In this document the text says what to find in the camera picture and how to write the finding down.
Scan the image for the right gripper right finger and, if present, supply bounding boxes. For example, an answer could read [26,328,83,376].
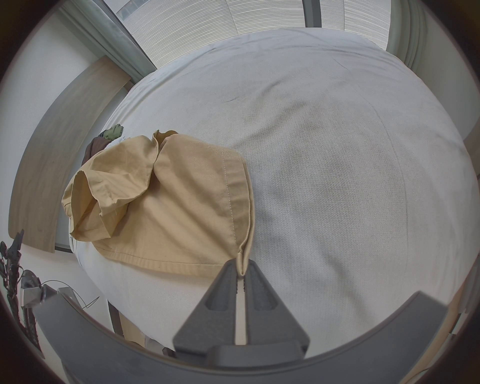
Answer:
[244,260,312,356]

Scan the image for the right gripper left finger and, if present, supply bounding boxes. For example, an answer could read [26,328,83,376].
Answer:
[172,258,241,356]

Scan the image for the tan shorts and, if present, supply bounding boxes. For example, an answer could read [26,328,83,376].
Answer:
[61,129,256,278]

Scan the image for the bed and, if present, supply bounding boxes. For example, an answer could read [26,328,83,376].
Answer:
[7,28,480,361]

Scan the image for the brown garment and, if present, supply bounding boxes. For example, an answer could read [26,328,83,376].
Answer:
[84,137,109,166]

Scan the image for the olive green garment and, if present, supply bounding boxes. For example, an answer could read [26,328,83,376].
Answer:
[99,124,124,141]

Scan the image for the window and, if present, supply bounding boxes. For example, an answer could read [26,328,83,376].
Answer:
[116,0,392,72]

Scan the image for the grey-green curtain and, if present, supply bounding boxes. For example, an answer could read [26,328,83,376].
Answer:
[60,0,158,81]
[386,0,428,72]

